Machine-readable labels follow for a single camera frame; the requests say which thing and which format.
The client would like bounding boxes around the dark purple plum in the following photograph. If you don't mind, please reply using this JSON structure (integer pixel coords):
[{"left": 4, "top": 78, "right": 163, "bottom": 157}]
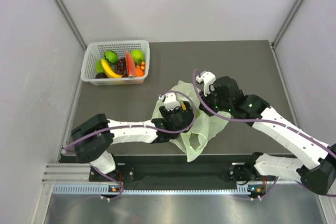
[{"left": 95, "top": 72, "right": 107, "bottom": 79}]

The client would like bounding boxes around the grey slotted cable duct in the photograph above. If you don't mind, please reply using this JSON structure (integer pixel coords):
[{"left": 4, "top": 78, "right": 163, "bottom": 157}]
[{"left": 52, "top": 184, "right": 261, "bottom": 195}]

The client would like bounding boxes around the green striped melon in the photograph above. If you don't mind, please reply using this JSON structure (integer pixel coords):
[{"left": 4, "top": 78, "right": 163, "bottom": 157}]
[{"left": 103, "top": 51, "right": 118, "bottom": 65}]

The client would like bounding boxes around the light green plastic bag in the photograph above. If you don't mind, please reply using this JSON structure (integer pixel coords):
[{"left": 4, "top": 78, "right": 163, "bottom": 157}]
[{"left": 152, "top": 81, "right": 228, "bottom": 162}]

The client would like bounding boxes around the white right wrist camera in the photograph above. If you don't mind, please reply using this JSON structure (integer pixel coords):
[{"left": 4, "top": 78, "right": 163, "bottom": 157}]
[{"left": 195, "top": 71, "right": 216, "bottom": 97}]

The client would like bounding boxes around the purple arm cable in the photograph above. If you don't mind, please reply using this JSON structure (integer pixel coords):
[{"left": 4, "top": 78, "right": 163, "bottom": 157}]
[
  {"left": 192, "top": 69, "right": 336, "bottom": 200},
  {"left": 64, "top": 90, "right": 197, "bottom": 200}
]

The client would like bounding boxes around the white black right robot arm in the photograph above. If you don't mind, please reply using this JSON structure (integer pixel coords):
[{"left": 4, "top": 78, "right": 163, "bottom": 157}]
[{"left": 193, "top": 71, "right": 335, "bottom": 195}]

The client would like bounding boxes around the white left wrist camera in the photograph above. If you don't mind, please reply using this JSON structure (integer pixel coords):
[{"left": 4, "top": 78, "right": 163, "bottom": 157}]
[{"left": 159, "top": 92, "right": 180, "bottom": 111}]

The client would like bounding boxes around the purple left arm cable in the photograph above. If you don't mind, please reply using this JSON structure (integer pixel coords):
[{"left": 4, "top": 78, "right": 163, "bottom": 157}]
[{"left": 64, "top": 90, "right": 197, "bottom": 200}]

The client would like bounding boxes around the green apple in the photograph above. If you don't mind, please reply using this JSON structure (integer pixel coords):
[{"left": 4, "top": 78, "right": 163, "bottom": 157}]
[{"left": 131, "top": 49, "right": 144, "bottom": 65}]

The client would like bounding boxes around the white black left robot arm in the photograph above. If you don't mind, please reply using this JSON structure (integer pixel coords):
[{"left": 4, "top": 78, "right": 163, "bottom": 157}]
[{"left": 71, "top": 101, "right": 195, "bottom": 180}]

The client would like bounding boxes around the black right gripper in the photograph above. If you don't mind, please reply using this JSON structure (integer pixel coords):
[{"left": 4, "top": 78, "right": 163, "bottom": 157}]
[{"left": 199, "top": 84, "right": 233, "bottom": 117}]

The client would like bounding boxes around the red watermelon slice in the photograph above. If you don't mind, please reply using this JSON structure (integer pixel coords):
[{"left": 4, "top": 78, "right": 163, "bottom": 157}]
[{"left": 125, "top": 51, "right": 137, "bottom": 77}]

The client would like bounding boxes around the white perforated plastic basket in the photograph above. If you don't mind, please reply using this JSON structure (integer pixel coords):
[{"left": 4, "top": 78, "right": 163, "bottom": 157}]
[{"left": 81, "top": 40, "right": 150, "bottom": 86}]

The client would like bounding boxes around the small orange berry cluster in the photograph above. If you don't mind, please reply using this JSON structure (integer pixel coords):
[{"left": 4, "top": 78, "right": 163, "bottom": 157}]
[{"left": 136, "top": 61, "right": 145, "bottom": 71}]

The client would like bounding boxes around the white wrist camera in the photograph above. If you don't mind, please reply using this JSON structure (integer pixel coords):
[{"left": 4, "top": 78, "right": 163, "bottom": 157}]
[
  {"left": 159, "top": 92, "right": 180, "bottom": 111},
  {"left": 195, "top": 71, "right": 216, "bottom": 97}
]

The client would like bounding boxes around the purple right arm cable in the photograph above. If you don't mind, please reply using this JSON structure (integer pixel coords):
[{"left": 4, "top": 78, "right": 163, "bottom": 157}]
[{"left": 192, "top": 69, "right": 336, "bottom": 200}]

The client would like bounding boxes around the light green starfruit slice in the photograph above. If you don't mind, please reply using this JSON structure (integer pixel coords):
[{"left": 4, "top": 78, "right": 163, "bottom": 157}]
[{"left": 95, "top": 60, "right": 104, "bottom": 73}]

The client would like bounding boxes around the yellow banana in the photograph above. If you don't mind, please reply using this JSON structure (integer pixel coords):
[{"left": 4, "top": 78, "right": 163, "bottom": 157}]
[{"left": 100, "top": 59, "right": 122, "bottom": 78}]

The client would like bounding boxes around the dark purple grape bunch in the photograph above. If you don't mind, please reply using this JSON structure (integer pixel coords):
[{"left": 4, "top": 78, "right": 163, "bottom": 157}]
[{"left": 113, "top": 57, "right": 128, "bottom": 78}]

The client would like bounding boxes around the aluminium frame rail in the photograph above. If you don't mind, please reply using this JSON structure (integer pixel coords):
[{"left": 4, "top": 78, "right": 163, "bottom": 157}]
[{"left": 42, "top": 163, "right": 91, "bottom": 184}]

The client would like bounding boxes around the orange fruit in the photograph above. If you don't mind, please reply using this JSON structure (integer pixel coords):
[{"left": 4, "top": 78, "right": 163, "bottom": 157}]
[{"left": 135, "top": 68, "right": 144, "bottom": 77}]

